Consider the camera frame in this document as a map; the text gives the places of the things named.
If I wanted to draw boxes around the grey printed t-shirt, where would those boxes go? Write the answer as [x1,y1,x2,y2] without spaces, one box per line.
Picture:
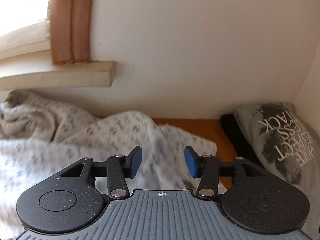
[234,102,320,188]

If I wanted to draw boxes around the wooden window frame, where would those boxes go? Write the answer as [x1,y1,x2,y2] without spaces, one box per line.
[49,0,94,65]

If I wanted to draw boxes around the white checker-print garment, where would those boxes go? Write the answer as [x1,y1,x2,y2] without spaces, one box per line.
[0,90,227,230]

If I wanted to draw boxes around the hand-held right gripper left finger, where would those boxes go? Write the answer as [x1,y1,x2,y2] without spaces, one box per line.
[59,146,143,201]

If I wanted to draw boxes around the white framed window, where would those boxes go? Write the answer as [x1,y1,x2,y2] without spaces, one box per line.
[0,0,54,60]

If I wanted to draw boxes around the cream stone window sill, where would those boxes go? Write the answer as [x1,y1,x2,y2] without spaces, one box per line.
[0,61,117,90]

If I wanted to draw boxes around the black folded clothes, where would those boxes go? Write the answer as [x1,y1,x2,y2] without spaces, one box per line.
[220,114,265,170]

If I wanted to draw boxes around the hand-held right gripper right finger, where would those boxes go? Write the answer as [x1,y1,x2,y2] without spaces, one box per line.
[184,145,268,201]

